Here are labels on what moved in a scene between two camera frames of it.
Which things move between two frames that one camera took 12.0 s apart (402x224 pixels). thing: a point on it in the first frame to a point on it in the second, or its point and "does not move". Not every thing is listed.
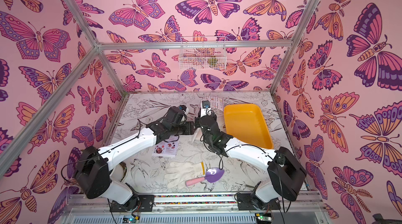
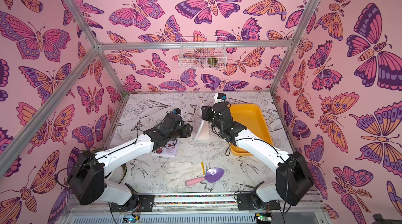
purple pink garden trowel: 212,175 does not move
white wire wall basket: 202,53 does not move
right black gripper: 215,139 to 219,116
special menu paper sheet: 167,147 does not move
